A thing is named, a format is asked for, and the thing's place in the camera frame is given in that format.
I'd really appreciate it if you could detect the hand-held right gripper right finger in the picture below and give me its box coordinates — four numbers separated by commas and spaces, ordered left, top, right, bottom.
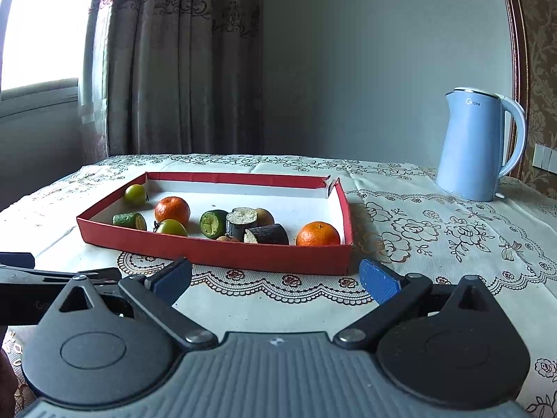
333, 258, 508, 352

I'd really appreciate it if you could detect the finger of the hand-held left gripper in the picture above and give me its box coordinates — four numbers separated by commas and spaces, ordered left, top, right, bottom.
0, 252, 36, 269
0, 267, 121, 288

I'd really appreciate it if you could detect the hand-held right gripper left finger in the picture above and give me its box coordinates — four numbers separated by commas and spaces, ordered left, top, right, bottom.
41, 258, 219, 352

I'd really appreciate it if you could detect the red cardboard box tray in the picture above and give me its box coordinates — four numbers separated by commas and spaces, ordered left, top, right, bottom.
77, 171, 353, 276

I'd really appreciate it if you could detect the green round fruit with stem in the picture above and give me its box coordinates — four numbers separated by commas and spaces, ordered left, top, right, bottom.
153, 219, 188, 237

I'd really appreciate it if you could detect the large green cucumber piece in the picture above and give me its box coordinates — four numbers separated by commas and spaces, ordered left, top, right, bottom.
199, 209, 230, 240

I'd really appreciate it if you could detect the orange tangerine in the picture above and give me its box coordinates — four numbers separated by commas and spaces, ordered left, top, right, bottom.
296, 221, 341, 247
154, 196, 191, 226

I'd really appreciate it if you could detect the small green cucumber piece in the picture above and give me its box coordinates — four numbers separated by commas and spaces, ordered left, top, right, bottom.
112, 212, 148, 231

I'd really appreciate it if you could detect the dark eggplant piece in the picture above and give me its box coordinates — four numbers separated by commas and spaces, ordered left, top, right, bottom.
243, 223, 290, 246
225, 207, 259, 241

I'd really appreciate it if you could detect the yellow green round fruit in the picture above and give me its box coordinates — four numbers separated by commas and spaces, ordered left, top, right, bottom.
124, 184, 149, 207

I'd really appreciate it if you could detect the dark eggplant piece front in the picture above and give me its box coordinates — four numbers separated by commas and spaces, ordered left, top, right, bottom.
243, 223, 290, 246

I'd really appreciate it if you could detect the person's left hand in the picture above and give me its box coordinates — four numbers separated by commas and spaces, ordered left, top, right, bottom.
0, 347, 20, 398

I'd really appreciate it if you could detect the light blue electric kettle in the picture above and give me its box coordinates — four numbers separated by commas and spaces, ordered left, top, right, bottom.
436, 87, 528, 202

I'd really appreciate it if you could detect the brown embroidered curtain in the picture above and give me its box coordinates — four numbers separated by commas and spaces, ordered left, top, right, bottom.
107, 0, 265, 157

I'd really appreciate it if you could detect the sheer lace curtain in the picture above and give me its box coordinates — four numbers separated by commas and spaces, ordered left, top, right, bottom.
77, 0, 111, 160

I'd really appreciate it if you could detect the window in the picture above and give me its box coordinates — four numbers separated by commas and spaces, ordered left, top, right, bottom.
0, 0, 94, 117

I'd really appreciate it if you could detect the wooden framed patterned panel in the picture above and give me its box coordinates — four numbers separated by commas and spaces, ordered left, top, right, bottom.
496, 0, 557, 188

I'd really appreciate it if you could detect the white wall switch panel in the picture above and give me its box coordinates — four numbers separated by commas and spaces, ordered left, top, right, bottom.
533, 143, 557, 168

